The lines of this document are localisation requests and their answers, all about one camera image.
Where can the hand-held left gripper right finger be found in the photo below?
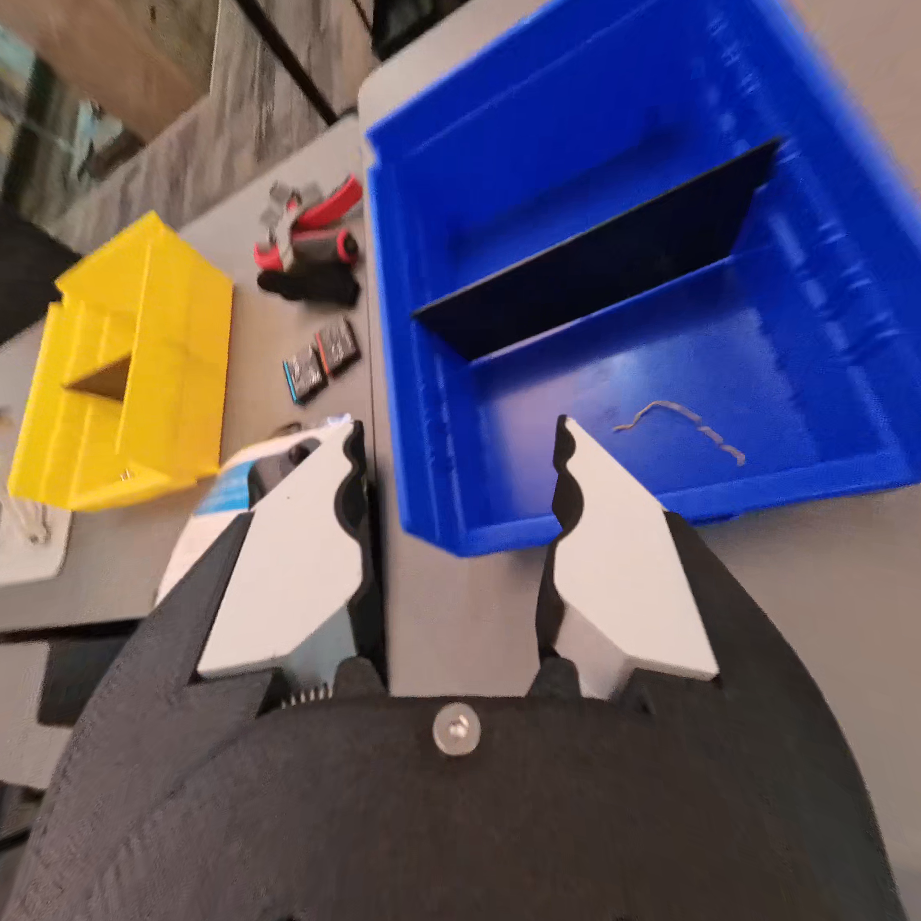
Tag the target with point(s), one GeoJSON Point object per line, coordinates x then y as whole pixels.
{"type": "Point", "coordinates": [626, 568]}

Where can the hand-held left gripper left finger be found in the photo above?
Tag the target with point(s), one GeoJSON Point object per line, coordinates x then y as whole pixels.
{"type": "Point", "coordinates": [288, 568]}

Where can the blue storage bin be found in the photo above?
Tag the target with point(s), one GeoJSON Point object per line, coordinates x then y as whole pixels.
{"type": "Point", "coordinates": [539, 403]}

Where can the black zip pouch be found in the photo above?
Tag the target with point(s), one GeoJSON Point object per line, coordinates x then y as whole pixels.
{"type": "Point", "coordinates": [273, 475]}

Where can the white paper sheet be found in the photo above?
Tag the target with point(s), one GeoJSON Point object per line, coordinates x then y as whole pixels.
{"type": "Point", "coordinates": [208, 504]}

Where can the grey twist tie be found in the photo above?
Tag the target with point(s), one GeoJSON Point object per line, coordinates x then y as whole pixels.
{"type": "Point", "coordinates": [669, 405]}

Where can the small black box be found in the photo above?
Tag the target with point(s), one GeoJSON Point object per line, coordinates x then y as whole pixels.
{"type": "Point", "coordinates": [304, 374]}
{"type": "Point", "coordinates": [338, 347]}

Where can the yellow divided storage bin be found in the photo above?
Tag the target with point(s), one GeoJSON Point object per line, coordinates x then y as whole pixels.
{"type": "Point", "coordinates": [173, 345]}

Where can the black rounded object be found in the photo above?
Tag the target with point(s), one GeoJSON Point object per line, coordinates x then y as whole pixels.
{"type": "Point", "coordinates": [309, 284]}

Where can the black bin divider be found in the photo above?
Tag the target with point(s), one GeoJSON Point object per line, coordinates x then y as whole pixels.
{"type": "Point", "coordinates": [575, 280]}

